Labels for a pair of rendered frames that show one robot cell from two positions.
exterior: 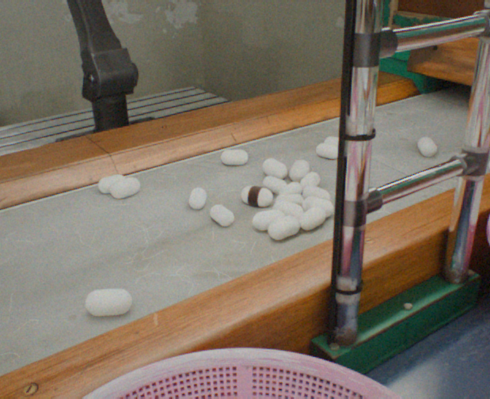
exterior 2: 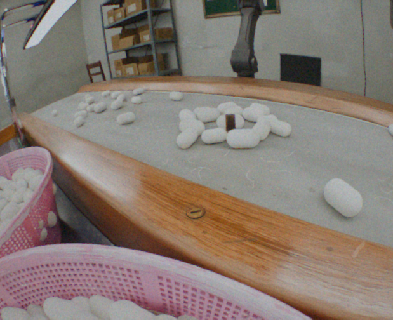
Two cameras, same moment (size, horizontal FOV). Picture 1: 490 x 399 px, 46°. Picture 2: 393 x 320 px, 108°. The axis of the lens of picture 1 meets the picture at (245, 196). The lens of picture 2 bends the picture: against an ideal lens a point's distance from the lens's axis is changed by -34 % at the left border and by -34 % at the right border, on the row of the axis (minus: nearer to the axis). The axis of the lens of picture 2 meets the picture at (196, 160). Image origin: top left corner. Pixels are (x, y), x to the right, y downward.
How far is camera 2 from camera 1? 0.33 m
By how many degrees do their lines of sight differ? 65
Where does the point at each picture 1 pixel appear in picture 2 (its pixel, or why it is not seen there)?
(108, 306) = (338, 200)
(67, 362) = (245, 220)
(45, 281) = (321, 155)
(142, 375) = (267, 309)
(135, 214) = not seen: outside the picture
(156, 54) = not seen: outside the picture
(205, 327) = (386, 305)
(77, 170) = (381, 114)
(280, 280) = not seen: outside the picture
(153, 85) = not seen: outside the picture
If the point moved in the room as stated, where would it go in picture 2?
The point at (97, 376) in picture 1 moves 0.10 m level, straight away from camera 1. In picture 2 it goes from (242, 259) to (327, 173)
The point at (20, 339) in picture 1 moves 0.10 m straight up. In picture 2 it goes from (268, 177) to (272, 65)
